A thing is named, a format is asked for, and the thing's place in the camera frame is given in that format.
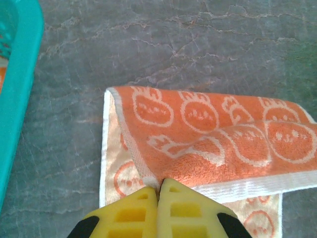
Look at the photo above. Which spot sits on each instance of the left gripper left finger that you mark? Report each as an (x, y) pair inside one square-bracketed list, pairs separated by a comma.
[(123, 218)]

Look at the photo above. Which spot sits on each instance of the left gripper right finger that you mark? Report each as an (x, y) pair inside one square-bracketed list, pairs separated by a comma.
[(188, 218)]

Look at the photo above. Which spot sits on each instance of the orange towel with turnip print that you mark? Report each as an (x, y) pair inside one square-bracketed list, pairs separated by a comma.
[(198, 148)]

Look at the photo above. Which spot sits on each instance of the orange towel with flower print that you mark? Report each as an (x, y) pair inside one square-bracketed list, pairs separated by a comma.
[(2, 79)]

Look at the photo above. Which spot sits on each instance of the teal plastic basket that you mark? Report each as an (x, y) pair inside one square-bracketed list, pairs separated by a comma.
[(19, 74)]

